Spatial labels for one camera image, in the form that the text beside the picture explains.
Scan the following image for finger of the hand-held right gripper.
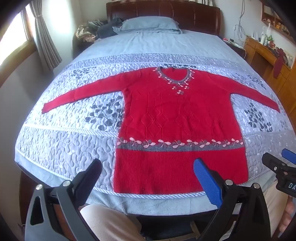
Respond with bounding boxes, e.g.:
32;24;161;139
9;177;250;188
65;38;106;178
262;152;288;173
282;148;296;165

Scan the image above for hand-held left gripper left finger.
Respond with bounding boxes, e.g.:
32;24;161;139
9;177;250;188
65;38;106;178
25;158;102;241

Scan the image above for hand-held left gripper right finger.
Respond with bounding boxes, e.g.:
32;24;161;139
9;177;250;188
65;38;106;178
193;158;271;241

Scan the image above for red knitted sweater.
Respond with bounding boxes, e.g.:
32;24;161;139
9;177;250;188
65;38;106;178
42;66;281;194

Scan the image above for dark blue clothes pile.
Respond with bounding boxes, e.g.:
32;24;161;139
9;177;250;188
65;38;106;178
87;18;124;39

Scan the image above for person's right hand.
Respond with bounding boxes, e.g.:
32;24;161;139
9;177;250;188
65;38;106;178
279;197;296;233

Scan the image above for blue leaf-patterned quilt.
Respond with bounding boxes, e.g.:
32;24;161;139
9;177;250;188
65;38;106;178
14;30;296;200

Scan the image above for person's beige-trousered left leg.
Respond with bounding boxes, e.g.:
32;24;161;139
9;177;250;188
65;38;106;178
80;204;144;241

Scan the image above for dark red hanging cloth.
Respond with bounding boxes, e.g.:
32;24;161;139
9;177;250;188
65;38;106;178
273;48;287;79

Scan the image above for wooden desk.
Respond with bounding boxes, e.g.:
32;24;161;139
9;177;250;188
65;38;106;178
244;37;296;112

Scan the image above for dark wooden nightstand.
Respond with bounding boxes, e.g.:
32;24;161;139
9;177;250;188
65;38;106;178
222;37;246;57

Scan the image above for golden shiny cloth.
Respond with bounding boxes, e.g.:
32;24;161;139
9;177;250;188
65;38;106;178
75;24;96;43

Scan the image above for grey curtain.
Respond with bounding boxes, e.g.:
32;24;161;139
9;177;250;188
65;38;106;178
31;0;62;71

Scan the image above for light blue pillow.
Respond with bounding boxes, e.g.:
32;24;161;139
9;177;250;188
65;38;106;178
112;16;183;35

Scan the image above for dark wooden headboard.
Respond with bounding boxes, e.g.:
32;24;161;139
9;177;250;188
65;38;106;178
106;1;221;36

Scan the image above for wooden wall shelf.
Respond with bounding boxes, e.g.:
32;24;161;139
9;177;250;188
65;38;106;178
261;0;290;36

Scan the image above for hanging wall cables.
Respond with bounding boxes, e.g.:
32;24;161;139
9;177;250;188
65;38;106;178
233;0;249;47

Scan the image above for window with wooden frame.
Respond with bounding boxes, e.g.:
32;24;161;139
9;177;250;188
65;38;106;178
0;7;36;86

